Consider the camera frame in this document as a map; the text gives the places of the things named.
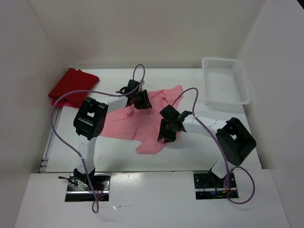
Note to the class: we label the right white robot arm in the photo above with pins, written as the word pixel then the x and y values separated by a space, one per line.
pixel 231 136

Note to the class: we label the white plastic basket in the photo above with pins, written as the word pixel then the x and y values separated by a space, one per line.
pixel 225 82

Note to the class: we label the light pink t shirt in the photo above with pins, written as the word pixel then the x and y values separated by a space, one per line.
pixel 142 125

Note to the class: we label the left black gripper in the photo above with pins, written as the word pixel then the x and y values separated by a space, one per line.
pixel 145 102

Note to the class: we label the magenta t shirt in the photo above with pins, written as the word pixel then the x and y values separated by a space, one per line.
pixel 64 102

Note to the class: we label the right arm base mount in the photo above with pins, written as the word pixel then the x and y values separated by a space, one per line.
pixel 206 189

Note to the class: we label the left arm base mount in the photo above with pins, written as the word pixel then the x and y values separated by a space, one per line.
pixel 79 192

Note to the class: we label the dark red t shirt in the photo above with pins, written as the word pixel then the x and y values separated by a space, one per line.
pixel 74 80

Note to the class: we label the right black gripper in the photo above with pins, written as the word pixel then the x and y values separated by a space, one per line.
pixel 168 137

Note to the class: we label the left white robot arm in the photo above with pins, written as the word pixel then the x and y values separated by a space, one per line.
pixel 89 123

